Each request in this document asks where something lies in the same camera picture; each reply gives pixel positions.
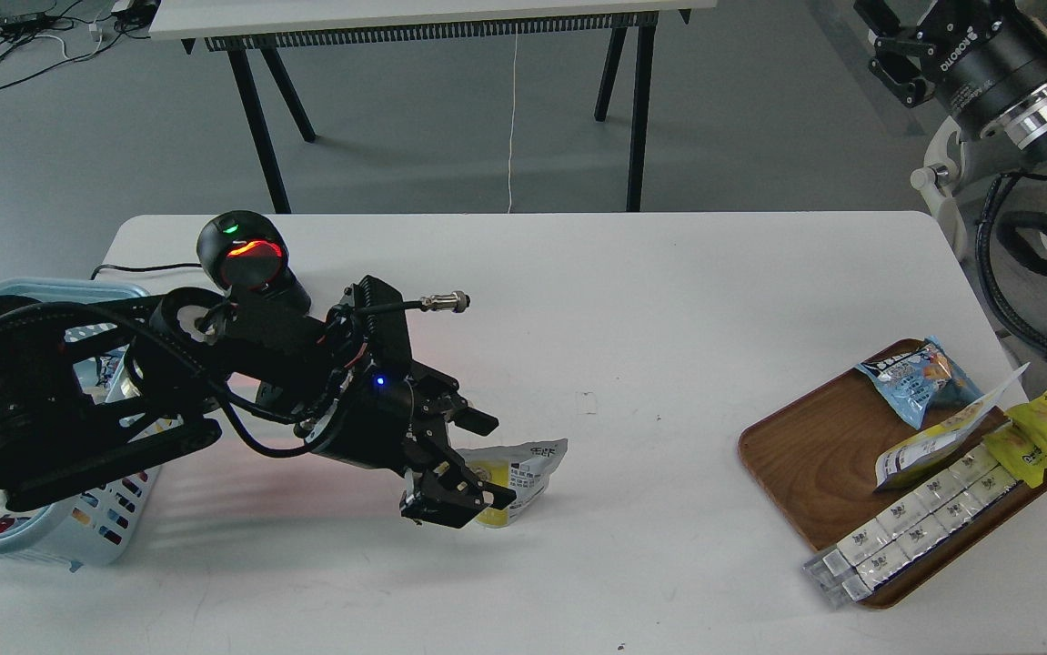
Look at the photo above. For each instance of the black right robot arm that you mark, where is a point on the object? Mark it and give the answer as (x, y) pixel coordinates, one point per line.
(1014, 213)

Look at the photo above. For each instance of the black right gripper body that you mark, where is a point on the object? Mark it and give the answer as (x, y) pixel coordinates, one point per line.
(987, 65)

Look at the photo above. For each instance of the yellow white snack pouch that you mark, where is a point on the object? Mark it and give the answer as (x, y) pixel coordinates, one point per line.
(524, 468)

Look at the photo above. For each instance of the yellow white pouch on tray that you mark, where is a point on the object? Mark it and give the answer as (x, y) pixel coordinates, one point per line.
(906, 461)

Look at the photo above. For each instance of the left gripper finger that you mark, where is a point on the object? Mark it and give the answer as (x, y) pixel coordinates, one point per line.
(448, 493)
(457, 410)

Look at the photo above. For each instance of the black barcode scanner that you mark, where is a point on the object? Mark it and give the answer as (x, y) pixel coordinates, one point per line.
(244, 248)

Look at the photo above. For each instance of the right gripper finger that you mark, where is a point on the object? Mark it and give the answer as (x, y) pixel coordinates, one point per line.
(902, 79)
(896, 19)

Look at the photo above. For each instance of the blue snack bag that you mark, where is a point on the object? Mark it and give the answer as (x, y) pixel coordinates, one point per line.
(914, 380)

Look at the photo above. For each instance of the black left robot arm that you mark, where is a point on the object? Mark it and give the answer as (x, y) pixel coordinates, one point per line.
(92, 392)

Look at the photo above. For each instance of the light blue plastic basket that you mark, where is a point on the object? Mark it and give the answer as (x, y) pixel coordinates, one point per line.
(96, 527)

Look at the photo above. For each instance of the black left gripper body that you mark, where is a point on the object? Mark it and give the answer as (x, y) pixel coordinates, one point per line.
(382, 421)

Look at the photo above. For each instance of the white snack strip pack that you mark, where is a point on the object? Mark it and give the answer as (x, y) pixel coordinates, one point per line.
(876, 555)

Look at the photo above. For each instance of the wooden tray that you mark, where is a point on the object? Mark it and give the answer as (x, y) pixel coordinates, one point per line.
(815, 460)

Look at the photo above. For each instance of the background white table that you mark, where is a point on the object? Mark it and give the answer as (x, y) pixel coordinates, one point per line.
(238, 27)

